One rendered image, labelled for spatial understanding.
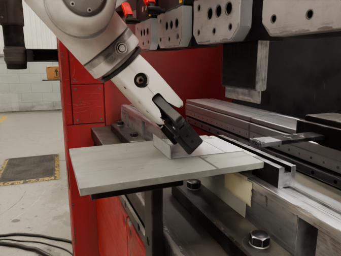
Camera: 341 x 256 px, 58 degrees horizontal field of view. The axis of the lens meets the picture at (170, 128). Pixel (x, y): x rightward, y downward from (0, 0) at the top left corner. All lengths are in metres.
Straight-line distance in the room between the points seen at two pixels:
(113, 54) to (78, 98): 0.89
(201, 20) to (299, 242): 0.38
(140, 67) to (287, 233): 0.29
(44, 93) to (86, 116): 6.40
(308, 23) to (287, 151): 0.49
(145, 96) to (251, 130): 0.55
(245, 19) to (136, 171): 0.26
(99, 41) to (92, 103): 0.91
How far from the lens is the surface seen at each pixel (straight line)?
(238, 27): 0.47
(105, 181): 0.39
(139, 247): 0.71
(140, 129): 1.03
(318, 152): 0.75
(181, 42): 0.66
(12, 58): 1.84
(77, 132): 1.33
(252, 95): 0.51
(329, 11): 0.36
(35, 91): 7.72
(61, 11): 0.35
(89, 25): 0.35
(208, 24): 0.55
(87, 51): 0.42
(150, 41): 0.84
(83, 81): 1.30
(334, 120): 0.66
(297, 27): 0.38
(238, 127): 0.98
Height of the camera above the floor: 1.15
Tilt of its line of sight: 12 degrees down
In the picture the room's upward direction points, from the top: straight up
